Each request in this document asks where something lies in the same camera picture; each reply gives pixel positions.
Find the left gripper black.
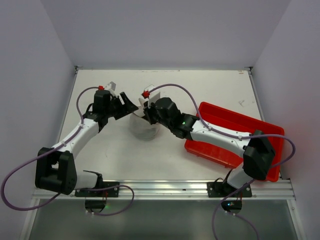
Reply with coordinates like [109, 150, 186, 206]
[105, 92, 138, 120]

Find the white mesh laundry bag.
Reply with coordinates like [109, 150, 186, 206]
[128, 98, 161, 141]

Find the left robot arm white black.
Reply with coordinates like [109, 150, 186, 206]
[35, 89, 138, 197]

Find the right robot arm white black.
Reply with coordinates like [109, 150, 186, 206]
[142, 97, 276, 197]

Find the red plastic tray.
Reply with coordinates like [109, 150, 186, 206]
[184, 101, 285, 169]

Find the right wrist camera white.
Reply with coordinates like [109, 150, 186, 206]
[138, 84, 161, 108]

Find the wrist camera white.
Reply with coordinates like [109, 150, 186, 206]
[98, 81, 117, 97]
[138, 84, 161, 108]

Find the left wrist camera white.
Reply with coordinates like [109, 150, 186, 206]
[98, 81, 117, 97]

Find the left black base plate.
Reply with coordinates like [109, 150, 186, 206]
[74, 181, 120, 198]

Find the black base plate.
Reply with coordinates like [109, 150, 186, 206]
[74, 181, 120, 198]
[206, 181, 253, 198]

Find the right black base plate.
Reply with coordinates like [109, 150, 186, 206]
[206, 181, 253, 198]

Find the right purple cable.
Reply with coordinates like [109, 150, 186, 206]
[149, 83, 297, 240]

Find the aluminium mounting rail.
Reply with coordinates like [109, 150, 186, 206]
[32, 179, 296, 201]

